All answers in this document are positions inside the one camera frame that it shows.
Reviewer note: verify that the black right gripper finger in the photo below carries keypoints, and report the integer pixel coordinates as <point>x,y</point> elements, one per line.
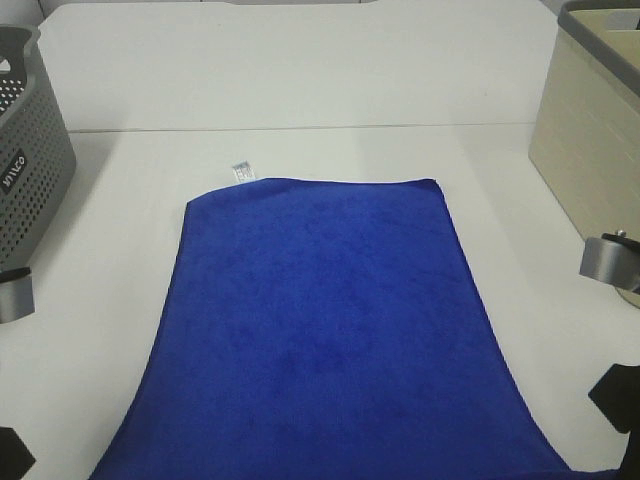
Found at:
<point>616,395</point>

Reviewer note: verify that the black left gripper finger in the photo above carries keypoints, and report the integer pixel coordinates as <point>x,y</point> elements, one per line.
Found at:
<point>15,459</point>

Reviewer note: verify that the blue microfibre towel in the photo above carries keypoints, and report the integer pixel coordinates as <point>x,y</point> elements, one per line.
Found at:
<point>326,330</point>

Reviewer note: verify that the beige bin with grey rim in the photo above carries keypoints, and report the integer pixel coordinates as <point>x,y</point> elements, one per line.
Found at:
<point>585,143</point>

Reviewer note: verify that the grey perforated plastic basket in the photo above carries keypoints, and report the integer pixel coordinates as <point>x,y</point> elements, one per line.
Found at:
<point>37,159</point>

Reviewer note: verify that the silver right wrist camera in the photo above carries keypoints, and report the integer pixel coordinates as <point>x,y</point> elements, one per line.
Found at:
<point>613,259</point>

